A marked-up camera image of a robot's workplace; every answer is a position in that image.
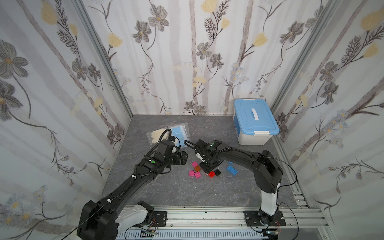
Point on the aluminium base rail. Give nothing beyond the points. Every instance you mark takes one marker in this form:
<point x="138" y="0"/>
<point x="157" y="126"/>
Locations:
<point x="231" y="223"/>

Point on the black lego brick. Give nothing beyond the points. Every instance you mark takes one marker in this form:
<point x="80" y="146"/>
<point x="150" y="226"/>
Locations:
<point x="217" y="172"/>

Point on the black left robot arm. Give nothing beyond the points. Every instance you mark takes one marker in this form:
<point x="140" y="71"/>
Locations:
<point x="102" y="220"/>

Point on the pink lego brick bottom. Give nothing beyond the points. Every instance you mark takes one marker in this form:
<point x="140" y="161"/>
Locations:
<point x="197" y="175"/>

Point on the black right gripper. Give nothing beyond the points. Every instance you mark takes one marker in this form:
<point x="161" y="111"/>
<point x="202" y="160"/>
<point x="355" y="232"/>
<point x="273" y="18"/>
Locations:
<point x="208" y="164"/>

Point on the blue lid storage box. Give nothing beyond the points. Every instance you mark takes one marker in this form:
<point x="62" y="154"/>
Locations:
<point x="254" y="122"/>

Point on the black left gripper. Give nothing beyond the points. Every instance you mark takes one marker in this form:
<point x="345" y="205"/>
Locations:
<point x="182" y="157"/>

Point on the bagged blue face mask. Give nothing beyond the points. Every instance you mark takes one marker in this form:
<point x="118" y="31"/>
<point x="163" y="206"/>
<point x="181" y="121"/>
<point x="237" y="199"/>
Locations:
<point x="181" y="133"/>

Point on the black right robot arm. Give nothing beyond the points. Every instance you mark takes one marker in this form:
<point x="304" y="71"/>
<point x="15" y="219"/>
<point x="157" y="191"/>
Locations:
<point x="218" y="150"/>

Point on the bagged cream gloves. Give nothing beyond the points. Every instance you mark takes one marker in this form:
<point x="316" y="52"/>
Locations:
<point x="154" y="136"/>

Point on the blue lego brick lower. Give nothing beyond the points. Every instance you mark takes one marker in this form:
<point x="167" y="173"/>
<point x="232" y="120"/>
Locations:
<point x="232" y="170"/>

